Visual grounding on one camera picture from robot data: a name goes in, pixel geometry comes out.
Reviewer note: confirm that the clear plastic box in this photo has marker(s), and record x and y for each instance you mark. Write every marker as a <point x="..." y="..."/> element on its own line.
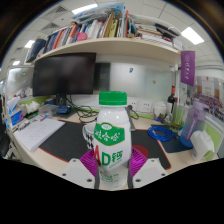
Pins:
<point x="48" y="110"/>

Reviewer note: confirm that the white wall socket row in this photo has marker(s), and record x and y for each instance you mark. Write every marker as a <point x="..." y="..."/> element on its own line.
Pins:
<point x="143" y="106"/>

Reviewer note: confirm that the flat round red coaster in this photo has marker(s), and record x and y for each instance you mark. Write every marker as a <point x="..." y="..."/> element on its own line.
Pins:
<point x="141" y="150"/>

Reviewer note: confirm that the small blue device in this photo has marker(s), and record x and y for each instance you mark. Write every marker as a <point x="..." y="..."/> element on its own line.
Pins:
<point x="64" y="110"/>

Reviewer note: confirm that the group photo poster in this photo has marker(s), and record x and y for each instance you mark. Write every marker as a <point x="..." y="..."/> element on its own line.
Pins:
<point x="210" y="100"/>

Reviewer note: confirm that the dark blue mouse pad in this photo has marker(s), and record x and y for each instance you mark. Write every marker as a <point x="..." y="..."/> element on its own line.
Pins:
<point x="173" y="146"/>

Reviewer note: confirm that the beige shelf full of books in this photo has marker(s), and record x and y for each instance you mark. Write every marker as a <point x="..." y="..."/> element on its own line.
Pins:
<point x="106" y="43"/>

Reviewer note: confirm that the dark wine bottle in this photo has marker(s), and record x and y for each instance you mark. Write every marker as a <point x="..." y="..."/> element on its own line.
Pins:
<point x="171" y="100"/>

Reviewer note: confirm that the white tissue pack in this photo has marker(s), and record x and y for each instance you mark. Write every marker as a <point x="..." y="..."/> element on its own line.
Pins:
<point x="201" y="145"/>

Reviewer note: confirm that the purple translucent water jug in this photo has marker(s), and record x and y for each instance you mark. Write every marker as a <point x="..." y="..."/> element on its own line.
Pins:
<point x="193" y="123"/>

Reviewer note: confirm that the white lidded cup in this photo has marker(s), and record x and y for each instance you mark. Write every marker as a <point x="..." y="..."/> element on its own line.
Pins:
<point x="160" y="109"/>

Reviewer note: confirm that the green glass with straws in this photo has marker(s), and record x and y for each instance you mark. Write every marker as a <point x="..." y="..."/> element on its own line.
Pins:
<point x="178" y="118"/>

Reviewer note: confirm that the purple pennant flag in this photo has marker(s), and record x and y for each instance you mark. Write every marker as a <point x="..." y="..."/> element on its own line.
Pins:
<point x="187" y="68"/>

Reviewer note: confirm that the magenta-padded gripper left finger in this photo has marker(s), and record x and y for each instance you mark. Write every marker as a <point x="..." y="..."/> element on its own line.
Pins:
<point x="78" y="171"/>

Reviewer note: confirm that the black computer monitor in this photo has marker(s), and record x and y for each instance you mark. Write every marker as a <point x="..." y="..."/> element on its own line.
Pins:
<point x="63" y="75"/>

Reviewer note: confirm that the blue white tissue box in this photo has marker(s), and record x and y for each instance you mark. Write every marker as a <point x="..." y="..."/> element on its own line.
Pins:
<point x="15" y="115"/>

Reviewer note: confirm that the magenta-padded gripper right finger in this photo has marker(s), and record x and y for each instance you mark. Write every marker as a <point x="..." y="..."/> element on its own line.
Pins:
<point x="148" y="171"/>

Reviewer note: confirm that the ceiling light panels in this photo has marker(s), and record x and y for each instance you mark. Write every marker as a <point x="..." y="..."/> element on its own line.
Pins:
<point x="192" y="35"/>

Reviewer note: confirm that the black white checkered mug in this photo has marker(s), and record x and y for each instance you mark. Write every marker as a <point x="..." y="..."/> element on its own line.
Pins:
<point x="88" y="135"/>

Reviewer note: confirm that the white drink bottle green cap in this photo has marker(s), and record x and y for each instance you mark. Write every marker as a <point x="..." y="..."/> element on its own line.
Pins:
<point x="111" y="140"/>

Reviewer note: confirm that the black desk mat red edge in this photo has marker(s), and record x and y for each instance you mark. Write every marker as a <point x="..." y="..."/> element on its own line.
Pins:
<point x="66" y="140"/>

